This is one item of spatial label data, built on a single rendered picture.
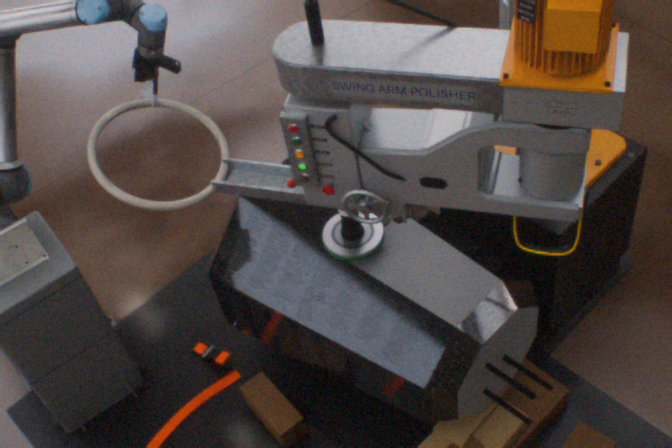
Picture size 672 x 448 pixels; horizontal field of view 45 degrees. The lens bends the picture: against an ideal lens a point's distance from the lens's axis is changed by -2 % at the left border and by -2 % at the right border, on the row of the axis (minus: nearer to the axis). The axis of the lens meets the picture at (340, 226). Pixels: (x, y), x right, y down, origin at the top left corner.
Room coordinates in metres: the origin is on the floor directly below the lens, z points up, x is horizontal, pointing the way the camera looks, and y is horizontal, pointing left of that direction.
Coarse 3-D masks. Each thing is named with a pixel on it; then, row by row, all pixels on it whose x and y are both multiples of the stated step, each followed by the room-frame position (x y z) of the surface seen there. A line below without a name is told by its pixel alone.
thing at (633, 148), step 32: (640, 160) 2.18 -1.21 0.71; (608, 192) 2.05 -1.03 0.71; (480, 224) 2.17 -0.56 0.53; (544, 224) 1.93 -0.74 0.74; (608, 224) 2.08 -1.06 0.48; (512, 256) 2.04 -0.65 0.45; (544, 256) 1.91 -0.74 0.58; (576, 256) 1.95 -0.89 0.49; (608, 256) 2.11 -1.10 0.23; (544, 288) 1.90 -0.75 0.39; (576, 288) 1.97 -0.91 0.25; (608, 288) 2.09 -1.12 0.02; (544, 320) 1.89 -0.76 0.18; (576, 320) 1.96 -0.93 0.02
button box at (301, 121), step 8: (280, 120) 1.86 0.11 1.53; (288, 120) 1.85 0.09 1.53; (296, 120) 1.84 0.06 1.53; (304, 120) 1.83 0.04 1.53; (304, 128) 1.83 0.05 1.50; (288, 136) 1.85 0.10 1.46; (296, 136) 1.84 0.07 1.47; (304, 136) 1.83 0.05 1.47; (288, 144) 1.85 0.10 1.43; (304, 144) 1.83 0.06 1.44; (288, 152) 1.86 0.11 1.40; (312, 152) 1.83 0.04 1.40; (296, 160) 1.85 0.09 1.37; (304, 160) 1.84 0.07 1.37; (312, 160) 1.83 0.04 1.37; (296, 168) 1.85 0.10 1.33; (312, 168) 1.83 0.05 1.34; (296, 176) 1.85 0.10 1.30; (312, 176) 1.83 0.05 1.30; (296, 184) 1.86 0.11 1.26; (304, 184) 1.84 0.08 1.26; (312, 184) 1.83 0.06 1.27; (320, 184) 1.83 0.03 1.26
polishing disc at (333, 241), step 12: (336, 216) 2.02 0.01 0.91; (360, 216) 2.00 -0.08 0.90; (372, 216) 1.98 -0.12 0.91; (324, 228) 1.97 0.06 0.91; (336, 228) 1.96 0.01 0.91; (372, 228) 1.93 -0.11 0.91; (324, 240) 1.92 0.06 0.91; (336, 240) 1.90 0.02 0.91; (360, 240) 1.88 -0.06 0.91; (372, 240) 1.87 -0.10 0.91; (336, 252) 1.85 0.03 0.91; (348, 252) 1.84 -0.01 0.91; (360, 252) 1.83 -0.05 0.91
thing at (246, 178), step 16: (224, 160) 2.15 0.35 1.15; (240, 160) 2.14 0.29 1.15; (240, 176) 2.10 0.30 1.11; (256, 176) 2.09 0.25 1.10; (272, 176) 2.08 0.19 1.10; (288, 176) 2.06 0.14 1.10; (224, 192) 2.04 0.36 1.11; (240, 192) 2.02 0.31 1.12; (256, 192) 1.99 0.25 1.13; (272, 192) 1.97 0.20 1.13; (288, 192) 1.94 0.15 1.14; (336, 208) 1.88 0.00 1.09
